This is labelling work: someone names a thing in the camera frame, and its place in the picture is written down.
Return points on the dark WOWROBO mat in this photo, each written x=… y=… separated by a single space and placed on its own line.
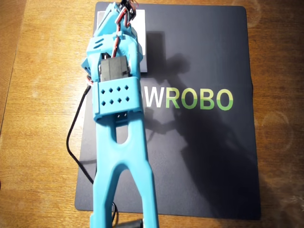
x=202 y=59

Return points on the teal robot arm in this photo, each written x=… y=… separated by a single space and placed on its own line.
x=123 y=154

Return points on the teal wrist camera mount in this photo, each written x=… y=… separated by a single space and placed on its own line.
x=86 y=66

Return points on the white open box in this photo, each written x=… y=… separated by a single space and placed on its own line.
x=142 y=23

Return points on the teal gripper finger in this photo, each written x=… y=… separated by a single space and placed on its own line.
x=107 y=19

